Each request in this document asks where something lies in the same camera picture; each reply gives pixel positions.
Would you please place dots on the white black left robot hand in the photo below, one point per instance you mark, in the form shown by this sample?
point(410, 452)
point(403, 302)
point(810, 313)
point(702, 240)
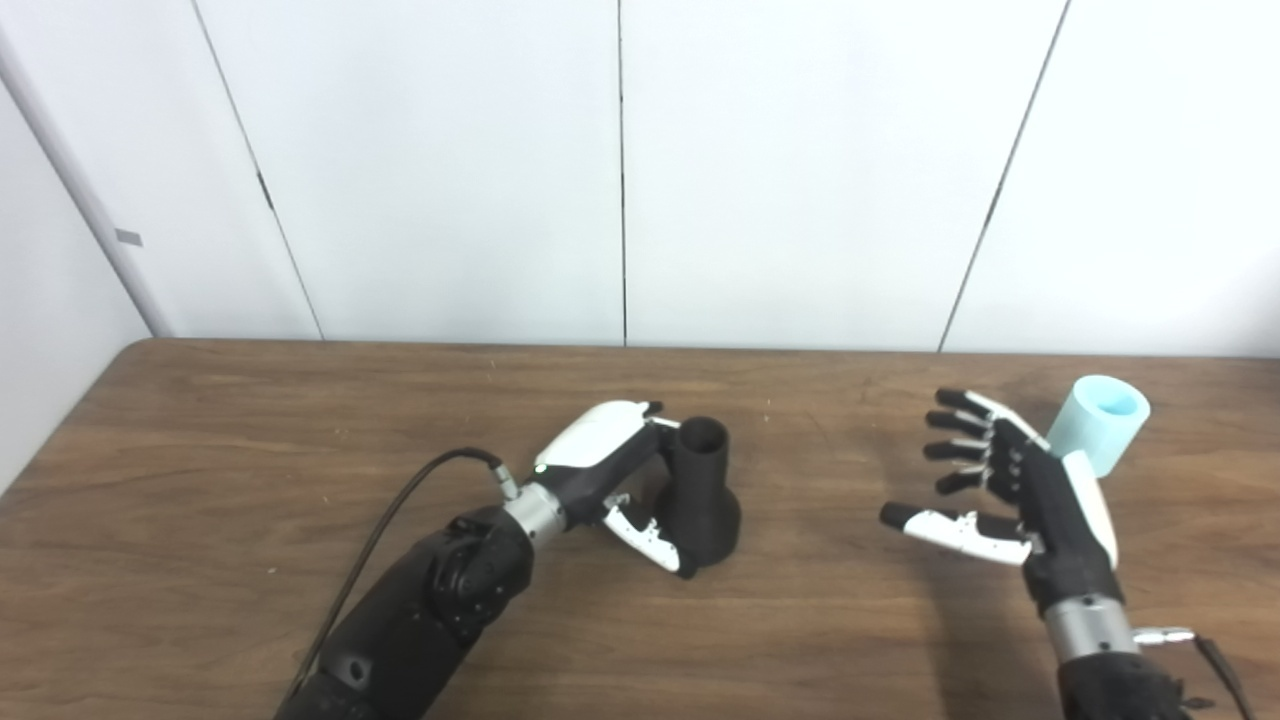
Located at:
point(600, 445)

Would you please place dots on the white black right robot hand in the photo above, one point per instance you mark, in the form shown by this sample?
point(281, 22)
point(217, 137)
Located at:
point(1060, 520)

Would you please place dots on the light blue cup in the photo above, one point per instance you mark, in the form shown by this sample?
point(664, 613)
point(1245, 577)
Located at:
point(1110, 430)

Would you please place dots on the black funnel-shaped nozzle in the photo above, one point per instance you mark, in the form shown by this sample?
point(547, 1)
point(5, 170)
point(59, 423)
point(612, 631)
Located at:
point(710, 510)

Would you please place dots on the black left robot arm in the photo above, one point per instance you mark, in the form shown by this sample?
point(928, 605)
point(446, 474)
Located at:
point(430, 620)

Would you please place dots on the small grey wall label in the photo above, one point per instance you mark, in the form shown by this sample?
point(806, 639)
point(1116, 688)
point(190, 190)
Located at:
point(128, 238)

